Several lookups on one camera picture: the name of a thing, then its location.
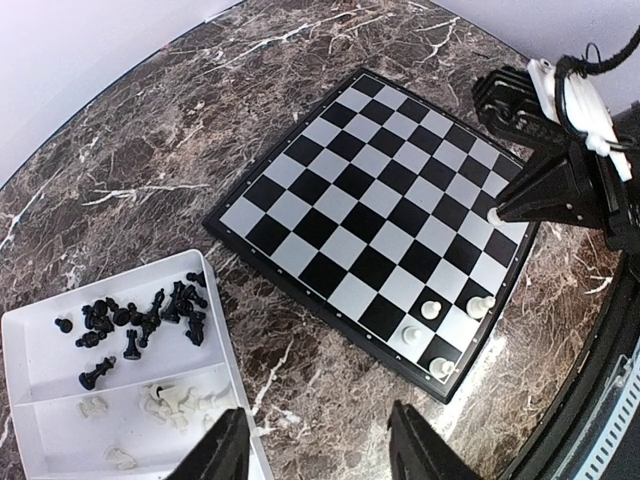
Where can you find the black front rail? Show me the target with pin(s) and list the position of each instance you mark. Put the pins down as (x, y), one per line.
(553, 450)

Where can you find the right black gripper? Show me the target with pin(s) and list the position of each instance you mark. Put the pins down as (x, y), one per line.
(574, 187)

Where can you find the pile of white chess pieces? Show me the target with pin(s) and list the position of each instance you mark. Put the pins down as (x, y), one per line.
(170, 405)

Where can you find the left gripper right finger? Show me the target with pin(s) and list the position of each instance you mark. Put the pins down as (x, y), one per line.
(416, 451)

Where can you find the pile of black chess pieces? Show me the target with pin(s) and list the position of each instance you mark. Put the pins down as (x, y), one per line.
(145, 320)

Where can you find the white pawn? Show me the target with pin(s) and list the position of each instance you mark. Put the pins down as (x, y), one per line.
(413, 335)
(430, 310)

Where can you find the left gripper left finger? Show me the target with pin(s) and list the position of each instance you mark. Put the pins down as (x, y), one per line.
(222, 453)

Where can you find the white slotted cable duct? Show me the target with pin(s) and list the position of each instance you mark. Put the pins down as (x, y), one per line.
(611, 420)

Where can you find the white rook corner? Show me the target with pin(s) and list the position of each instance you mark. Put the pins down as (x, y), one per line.
(441, 368)

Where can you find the white piece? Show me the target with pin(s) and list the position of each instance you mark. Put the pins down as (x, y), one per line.
(493, 217)

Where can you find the black white chessboard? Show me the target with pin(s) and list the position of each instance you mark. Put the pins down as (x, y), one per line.
(372, 204)

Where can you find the white plastic divided tray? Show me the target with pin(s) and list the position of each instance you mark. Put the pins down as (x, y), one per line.
(55, 442)

